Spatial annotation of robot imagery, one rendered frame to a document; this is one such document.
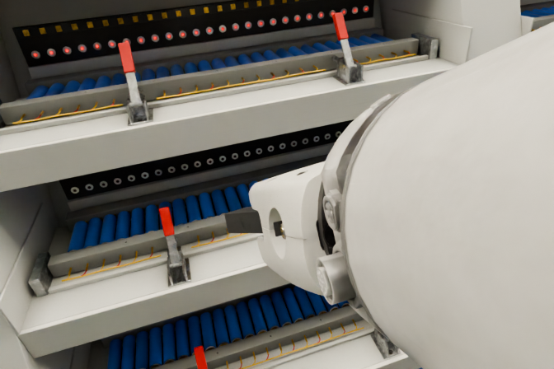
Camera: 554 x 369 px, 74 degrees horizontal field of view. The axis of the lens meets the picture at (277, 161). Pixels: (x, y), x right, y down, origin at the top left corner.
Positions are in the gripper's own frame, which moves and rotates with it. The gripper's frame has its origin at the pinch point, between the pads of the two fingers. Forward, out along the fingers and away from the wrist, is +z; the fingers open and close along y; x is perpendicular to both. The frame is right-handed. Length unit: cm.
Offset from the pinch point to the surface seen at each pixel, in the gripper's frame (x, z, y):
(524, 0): 24, 30, 58
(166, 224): -1.3, 20.1, -12.8
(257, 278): -10.9, 20.3, -3.2
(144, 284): -8.1, 21.2, -16.9
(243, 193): -0.3, 29.7, -1.8
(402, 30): 20.4, 26.8, 29.4
